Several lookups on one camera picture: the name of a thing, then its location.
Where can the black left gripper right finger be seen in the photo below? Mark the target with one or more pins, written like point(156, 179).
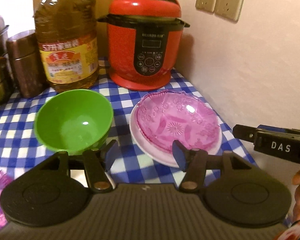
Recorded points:
point(231, 188)

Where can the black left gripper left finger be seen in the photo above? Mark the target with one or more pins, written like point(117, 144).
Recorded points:
point(60, 187)

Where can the green plastic bowl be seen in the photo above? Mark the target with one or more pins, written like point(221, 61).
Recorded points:
point(74, 121)

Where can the large purple glass plate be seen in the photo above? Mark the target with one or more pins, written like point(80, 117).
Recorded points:
point(165, 116)

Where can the blue white checkered tablecloth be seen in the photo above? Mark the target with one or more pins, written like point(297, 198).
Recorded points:
point(143, 209)

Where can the white ceramic plate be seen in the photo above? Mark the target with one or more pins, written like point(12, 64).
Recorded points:
point(146, 147)

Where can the brown metal canister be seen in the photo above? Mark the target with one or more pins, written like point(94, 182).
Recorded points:
point(26, 64)

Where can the large cooking oil bottle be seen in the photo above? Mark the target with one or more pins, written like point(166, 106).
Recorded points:
point(67, 39)

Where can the red electric pressure cooker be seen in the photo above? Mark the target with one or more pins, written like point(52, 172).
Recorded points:
point(143, 41)

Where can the right beige wall socket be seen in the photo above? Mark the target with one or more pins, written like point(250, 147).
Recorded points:
point(229, 9)

